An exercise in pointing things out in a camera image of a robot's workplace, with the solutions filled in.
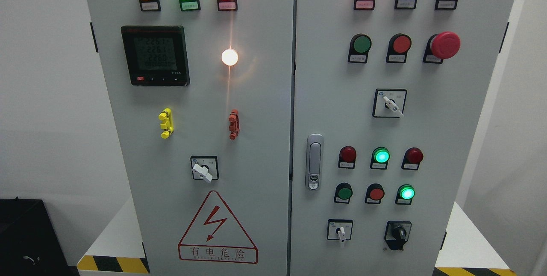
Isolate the black rotary knob switch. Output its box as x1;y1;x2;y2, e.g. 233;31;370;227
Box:
384;221;412;251

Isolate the white selector switch lower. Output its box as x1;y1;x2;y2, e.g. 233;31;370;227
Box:
327;218;353;247

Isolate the white selector switch upper right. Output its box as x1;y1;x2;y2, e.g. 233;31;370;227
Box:
373;89;408;118

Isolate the white glowing indicator light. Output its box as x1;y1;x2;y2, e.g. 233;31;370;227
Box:
221;48;239;66

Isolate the green push button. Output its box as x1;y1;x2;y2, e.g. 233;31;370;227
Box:
333;182;353;204
347;33;372;64

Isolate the grey cabinet door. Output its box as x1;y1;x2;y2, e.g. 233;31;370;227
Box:
88;0;293;276
290;0;514;276

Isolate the black digital power meter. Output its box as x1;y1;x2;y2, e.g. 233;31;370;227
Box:
121;26;190;86

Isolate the white selector switch left door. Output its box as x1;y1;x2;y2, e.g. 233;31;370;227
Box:
190;156;219;183

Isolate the black box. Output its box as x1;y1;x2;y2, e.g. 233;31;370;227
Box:
0;198;71;276

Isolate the red emergency stop button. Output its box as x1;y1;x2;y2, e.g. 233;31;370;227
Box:
423;31;461;64

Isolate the green indicator light lower right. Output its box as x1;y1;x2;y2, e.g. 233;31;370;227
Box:
395;184;415;205

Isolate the grey left cabinet door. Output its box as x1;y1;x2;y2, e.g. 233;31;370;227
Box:
88;0;293;276

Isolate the green push button lower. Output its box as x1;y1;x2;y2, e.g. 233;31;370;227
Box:
333;182;353;204

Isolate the red push button upper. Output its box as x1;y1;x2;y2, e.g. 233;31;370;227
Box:
385;33;412;63

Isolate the lit green indicator light middle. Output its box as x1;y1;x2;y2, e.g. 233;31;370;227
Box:
371;146;390;170

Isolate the red push button lower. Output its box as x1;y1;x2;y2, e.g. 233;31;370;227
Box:
364;183;385;204

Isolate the red push button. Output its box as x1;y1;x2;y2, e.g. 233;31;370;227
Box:
385;33;412;63
364;183;385;204

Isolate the red electric hazard warning sticker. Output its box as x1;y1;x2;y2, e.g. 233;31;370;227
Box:
178;190;259;264

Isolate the white platform with hazard stripes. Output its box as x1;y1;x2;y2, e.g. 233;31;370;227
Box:
76;199;515;276

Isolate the dark red indicator light left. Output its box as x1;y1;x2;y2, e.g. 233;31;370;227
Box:
338;146;357;169

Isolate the green push button upper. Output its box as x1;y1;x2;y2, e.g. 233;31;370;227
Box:
347;33;372;64

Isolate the silver door handle lock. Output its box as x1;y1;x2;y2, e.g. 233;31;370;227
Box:
306;134;324;190

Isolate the white selector switch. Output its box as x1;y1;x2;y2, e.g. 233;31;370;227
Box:
373;89;408;118
327;218;353;247

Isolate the grey right cabinet door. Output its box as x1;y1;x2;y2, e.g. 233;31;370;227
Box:
290;0;514;276

